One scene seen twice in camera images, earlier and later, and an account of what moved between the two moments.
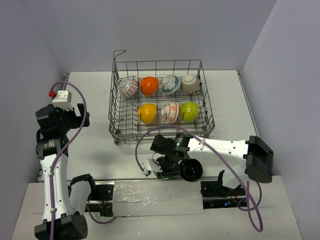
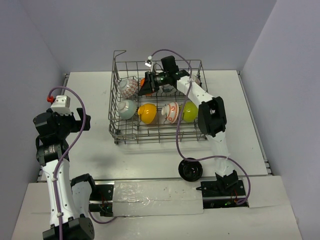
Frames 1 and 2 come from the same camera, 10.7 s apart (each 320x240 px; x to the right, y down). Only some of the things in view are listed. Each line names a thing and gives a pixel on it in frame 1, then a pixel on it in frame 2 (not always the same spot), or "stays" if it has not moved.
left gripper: (75, 119) stays
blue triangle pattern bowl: (128, 87) stays
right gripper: (166, 173) → (148, 87)
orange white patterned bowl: (171, 111) stays
